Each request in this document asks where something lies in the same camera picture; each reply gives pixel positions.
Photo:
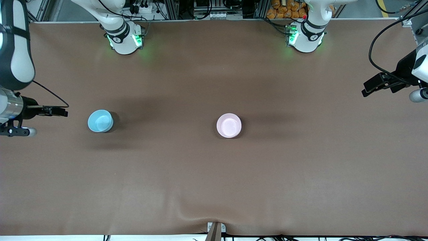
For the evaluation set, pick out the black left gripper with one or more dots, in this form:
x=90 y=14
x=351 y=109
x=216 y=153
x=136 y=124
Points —
x=404 y=71

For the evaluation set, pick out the blue bowl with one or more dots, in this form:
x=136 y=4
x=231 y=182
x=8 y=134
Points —
x=99 y=121

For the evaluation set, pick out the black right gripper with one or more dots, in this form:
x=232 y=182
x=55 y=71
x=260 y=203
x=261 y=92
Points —
x=29 y=111

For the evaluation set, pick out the white power strip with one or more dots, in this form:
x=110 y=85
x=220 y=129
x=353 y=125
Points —
x=147 y=10

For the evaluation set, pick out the black electronics box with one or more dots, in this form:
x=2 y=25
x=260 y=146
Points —
x=204 y=4

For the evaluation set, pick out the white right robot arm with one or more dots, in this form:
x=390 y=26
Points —
x=20 y=60

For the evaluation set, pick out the orange snack bags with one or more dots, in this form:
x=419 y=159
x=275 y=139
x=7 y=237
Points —
x=281 y=10

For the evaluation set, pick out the aluminium frame post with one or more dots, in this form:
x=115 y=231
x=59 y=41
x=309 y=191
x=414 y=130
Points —
x=172 y=10
x=260 y=8

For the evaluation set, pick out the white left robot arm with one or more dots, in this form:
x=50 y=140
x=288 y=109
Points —
x=306 y=42

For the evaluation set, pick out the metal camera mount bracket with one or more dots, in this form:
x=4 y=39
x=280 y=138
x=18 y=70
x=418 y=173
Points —
x=214 y=234

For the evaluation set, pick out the aluminium frame corner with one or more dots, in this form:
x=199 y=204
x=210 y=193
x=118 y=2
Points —
x=40 y=11
x=409 y=21

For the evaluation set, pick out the white terminal strip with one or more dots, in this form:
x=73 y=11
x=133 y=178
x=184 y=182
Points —
x=220 y=15

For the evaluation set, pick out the pink bowl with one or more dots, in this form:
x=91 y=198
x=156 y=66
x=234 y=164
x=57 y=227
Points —
x=229 y=125

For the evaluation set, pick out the brown table mat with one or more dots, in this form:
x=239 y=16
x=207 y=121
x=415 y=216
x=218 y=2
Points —
x=200 y=184

